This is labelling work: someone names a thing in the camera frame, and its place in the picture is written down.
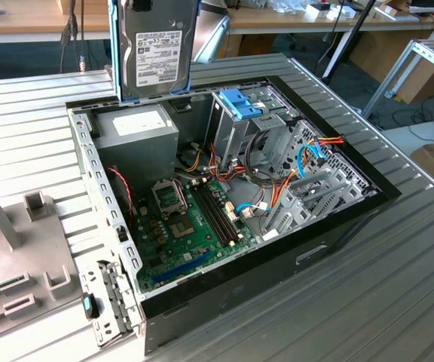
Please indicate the grey metal disk bay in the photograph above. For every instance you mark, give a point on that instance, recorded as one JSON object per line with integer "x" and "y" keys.
{"x": 292, "y": 218}

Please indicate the brown wooden box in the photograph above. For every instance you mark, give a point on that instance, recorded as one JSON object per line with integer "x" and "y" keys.
{"x": 89, "y": 7}

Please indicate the clear plastic bags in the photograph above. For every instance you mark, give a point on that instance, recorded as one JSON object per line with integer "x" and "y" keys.
{"x": 288, "y": 7}

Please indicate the black slanted pole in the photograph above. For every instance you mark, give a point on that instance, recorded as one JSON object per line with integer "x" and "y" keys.
{"x": 347, "y": 40}

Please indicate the aluminium shelf frame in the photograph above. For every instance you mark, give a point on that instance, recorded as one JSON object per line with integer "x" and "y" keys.
{"x": 433, "y": 53}

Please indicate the CPU socket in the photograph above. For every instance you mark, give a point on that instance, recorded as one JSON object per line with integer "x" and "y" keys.
{"x": 182, "y": 227}

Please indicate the blue expansion slot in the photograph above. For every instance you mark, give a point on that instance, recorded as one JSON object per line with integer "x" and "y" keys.
{"x": 181, "y": 268}

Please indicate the grey power supply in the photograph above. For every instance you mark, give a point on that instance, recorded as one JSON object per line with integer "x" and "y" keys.
{"x": 138, "y": 151}

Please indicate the green motherboard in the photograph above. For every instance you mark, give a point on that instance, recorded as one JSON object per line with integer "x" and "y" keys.
{"x": 198, "y": 250}

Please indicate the black RAM slot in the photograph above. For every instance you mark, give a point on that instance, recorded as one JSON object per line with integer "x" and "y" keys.
{"x": 212, "y": 215}
{"x": 220, "y": 213}

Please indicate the black monitor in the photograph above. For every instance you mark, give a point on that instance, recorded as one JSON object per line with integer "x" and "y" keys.
{"x": 426, "y": 4}

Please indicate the black open PC case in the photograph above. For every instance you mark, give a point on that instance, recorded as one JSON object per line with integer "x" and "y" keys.
{"x": 277, "y": 271}

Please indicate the hard disk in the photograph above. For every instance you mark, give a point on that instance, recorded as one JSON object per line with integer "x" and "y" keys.
{"x": 156, "y": 56}

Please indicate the grey parts rack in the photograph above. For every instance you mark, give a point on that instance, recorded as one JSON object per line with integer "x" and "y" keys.
{"x": 32, "y": 245}

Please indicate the white small box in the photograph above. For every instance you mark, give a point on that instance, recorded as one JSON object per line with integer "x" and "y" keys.
{"x": 315, "y": 13}
{"x": 343, "y": 13}

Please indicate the blue plastic drive latch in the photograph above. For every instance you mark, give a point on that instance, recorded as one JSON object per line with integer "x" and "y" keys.
{"x": 234, "y": 99}
{"x": 249, "y": 112}

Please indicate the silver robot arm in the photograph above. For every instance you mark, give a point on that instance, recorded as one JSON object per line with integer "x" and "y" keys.
{"x": 209, "y": 34}

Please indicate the grey metal drive cage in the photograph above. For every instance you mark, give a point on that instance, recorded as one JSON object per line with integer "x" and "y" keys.
{"x": 228, "y": 132}

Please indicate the brown cardboard box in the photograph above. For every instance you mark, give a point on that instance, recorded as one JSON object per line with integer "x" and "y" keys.
{"x": 258, "y": 45}

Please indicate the grey expansion slot latch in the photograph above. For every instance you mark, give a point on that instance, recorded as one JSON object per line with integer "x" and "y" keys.
{"x": 113, "y": 294}

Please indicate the long wooden desk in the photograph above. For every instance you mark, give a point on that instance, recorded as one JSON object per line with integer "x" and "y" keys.
{"x": 390, "y": 23}

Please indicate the white side table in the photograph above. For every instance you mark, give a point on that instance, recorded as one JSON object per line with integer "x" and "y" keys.
{"x": 428, "y": 132}

